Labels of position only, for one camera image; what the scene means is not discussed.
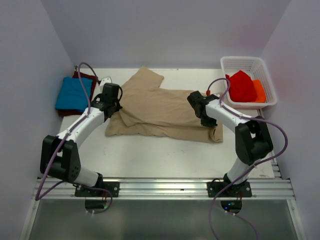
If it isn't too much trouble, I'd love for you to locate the blue t shirt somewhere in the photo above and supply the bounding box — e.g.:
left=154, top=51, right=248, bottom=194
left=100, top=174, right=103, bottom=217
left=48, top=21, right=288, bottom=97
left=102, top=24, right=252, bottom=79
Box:
left=55, top=76, right=93, bottom=114

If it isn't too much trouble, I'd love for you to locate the beige t shirt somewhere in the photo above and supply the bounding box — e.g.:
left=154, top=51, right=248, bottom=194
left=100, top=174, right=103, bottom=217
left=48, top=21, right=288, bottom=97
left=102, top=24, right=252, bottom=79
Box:
left=105, top=66, right=223, bottom=144

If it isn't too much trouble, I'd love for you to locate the maroon t shirt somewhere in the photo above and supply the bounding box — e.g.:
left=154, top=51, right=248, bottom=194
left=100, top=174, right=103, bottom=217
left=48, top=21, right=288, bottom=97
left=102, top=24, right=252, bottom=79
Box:
left=57, top=70, right=98, bottom=117

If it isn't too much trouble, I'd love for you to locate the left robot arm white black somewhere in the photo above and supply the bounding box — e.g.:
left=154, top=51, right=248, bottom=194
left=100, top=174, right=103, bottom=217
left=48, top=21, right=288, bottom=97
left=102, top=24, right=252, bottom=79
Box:
left=40, top=83, right=123, bottom=197

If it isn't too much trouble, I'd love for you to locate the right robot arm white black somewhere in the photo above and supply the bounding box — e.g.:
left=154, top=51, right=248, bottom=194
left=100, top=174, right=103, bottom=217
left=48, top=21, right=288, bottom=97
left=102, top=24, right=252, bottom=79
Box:
left=187, top=91, right=274, bottom=197

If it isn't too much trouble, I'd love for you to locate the red t shirt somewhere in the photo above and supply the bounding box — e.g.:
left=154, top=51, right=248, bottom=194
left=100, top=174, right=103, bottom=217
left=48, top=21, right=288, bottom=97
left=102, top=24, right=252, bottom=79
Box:
left=225, top=70, right=257, bottom=103

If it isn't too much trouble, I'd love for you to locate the white plastic basket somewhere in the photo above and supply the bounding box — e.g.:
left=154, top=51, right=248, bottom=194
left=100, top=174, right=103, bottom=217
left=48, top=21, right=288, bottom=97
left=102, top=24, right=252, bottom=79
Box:
left=220, top=56, right=277, bottom=109

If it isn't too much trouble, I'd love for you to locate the orange t shirt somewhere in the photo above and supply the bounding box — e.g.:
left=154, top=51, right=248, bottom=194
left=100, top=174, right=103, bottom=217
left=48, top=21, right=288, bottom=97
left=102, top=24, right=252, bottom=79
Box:
left=252, top=79, right=267, bottom=103

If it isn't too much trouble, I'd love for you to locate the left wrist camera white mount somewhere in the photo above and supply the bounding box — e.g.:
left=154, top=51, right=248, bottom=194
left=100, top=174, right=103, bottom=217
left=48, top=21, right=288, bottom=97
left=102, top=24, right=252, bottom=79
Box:
left=99, top=76, right=113, bottom=93

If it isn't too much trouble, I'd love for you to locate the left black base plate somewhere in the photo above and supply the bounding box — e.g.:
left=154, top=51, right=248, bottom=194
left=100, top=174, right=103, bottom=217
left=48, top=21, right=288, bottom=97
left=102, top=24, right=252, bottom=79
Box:
left=74, top=181, right=120, bottom=198

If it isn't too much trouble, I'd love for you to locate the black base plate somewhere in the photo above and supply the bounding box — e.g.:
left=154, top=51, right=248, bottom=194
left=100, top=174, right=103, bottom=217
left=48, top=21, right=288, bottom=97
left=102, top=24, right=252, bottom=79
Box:
left=74, top=181, right=120, bottom=198
left=206, top=178, right=253, bottom=198

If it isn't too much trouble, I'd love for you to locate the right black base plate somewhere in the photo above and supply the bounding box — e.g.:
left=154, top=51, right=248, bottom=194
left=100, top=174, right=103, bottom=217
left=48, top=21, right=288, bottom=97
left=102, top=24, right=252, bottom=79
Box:
left=206, top=178, right=253, bottom=198

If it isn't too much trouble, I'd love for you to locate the aluminium mounting rail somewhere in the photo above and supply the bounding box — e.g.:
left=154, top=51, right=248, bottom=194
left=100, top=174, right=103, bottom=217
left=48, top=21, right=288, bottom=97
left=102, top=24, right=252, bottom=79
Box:
left=34, top=176, right=294, bottom=201

